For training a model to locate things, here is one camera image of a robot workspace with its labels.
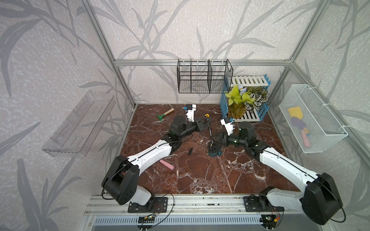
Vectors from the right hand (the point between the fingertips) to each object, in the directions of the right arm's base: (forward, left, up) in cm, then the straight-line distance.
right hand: (212, 136), depth 77 cm
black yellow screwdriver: (+6, +3, +10) cm, 12 cm away
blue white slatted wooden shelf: (+39, -35, +7) cm, 52 cm away
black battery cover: (+1, +13, -21) cm, 24 cm away
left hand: (+5, +1, +8) cm, 10 cm away
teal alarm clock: (0, -3, -15) cm, 15 cm away
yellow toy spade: (+17, -53, 0) cm, 56 cm away
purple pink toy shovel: (0, -50, +1) cm, 50 cm away
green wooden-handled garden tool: (+30, +37, -20) cm, 51 cm away
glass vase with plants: (+25, -21, +3) cm, 33 cm away
